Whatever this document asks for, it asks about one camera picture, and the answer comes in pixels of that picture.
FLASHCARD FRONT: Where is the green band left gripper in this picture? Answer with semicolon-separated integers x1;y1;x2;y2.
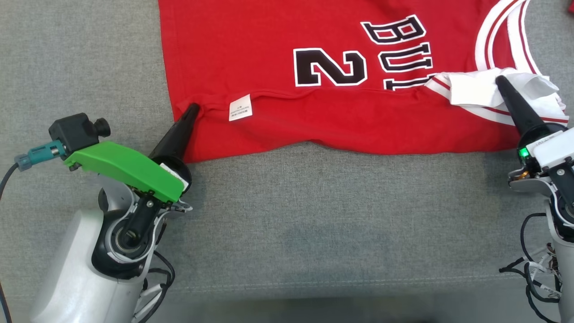
64;103;201;203

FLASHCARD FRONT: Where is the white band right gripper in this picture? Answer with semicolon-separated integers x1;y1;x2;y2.
496;75;574;193

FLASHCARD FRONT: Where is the red white basketball jersey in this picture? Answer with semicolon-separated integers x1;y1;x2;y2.
158;0;570;163

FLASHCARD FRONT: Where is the grey fabric sofa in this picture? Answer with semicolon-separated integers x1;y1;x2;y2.
0;0;574;314

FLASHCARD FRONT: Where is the black left arm cable bundle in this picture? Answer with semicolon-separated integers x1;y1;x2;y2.
132;215;176;323

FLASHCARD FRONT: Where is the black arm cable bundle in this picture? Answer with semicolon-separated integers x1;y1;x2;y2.
132;215;176;323
499;213;562;323

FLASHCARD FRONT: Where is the teal plug left camera cable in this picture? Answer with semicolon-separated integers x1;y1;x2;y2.
0;140;66;323

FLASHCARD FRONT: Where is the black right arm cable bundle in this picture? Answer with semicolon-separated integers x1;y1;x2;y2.
499;213;562;323

